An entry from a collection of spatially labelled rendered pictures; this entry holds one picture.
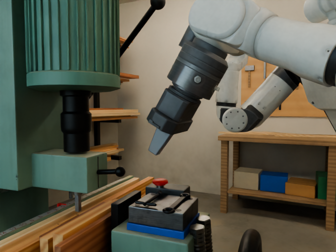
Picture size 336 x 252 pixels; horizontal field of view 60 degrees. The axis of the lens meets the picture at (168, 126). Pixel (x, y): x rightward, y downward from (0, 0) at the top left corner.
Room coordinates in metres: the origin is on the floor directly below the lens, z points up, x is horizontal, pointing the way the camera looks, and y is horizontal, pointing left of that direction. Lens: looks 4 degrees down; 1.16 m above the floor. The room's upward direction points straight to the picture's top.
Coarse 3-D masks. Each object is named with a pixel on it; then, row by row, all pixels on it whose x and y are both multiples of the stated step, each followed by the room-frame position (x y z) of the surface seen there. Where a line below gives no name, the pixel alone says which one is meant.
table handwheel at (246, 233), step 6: (246, 234) 0.46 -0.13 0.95; (252, 234) 0.46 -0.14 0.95; (258, 234) 0.49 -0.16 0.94; (240, 240) 0.46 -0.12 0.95; (246, 240) 0.44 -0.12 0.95; (252, 240) 0.44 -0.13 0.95; (258, 240) 0.47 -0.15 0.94; (240, 246) 0.44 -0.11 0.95; (246, 246) 0.43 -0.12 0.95; (252, 246) 0.43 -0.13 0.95; (258, 246) 0.53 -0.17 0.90
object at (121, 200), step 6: (132, 192) 0.56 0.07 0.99; (138, 192) 0.56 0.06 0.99; (120, 198) 0.52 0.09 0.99; (126, 198) 0.52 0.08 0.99; (132, 198) 0.54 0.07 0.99; (138, 198) 0.56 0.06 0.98; (114, 204) 0.49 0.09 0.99; (120, 204) 0.50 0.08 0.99; (126, 204) 0.52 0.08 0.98; (114, 210) 0.49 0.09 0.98; (120, 210) 0.50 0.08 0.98; (126, 210) 0.52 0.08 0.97; (114, 216) 0.49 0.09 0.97; (120, 216) 0.50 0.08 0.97; (126, 216) 0.52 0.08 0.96; (114, 222) 0.49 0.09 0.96; (120, 222) 0.50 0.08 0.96
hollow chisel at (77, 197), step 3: (75, 195) 0.58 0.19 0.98; (78, 195) 0.58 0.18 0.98; (75, 198) 0.58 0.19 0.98; (78, 198) 0.58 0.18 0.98; (75, 201) 0.58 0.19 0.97; (78, 201) 0.58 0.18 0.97; (75, 204) 0.58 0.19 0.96; (78, 204) 0.58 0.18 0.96; (75, 207) 0.58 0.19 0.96; (78, 207) 0.58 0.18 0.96; (75, 210) 0.58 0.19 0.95; (78, 210) 0.58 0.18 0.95
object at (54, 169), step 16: (32, 160) 0.58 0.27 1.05; (48, 160) 0.57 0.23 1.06; (64, 160) 0.55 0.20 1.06; (80, 160) 0.54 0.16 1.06; (96, 160) 0.56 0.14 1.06; (32, 176) 0.58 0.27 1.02; (48, 176) 0.57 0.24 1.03; (64, 176) 0.55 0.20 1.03; (80, 176) 0.54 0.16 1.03; (96, 176) 0.56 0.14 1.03; (80, 192) 0.54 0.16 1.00
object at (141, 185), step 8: (136, 184) 0.82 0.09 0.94; (144, 184) 0.85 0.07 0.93; (120, 192) 0.74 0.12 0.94; (128, 192) 0.76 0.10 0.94; (144, 192) 0.85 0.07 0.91; (104, 200) 0.68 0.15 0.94; (88, 208) 0.62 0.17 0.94; (72, 216) 0.58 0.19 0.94; (56, 224) 0.54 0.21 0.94; (40, 232) 0.50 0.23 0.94; (32, 240) 0.47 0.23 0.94; (16, 248) 0.44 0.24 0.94; (24, 248) 0.45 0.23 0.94; (32, 248) 0.46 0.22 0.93
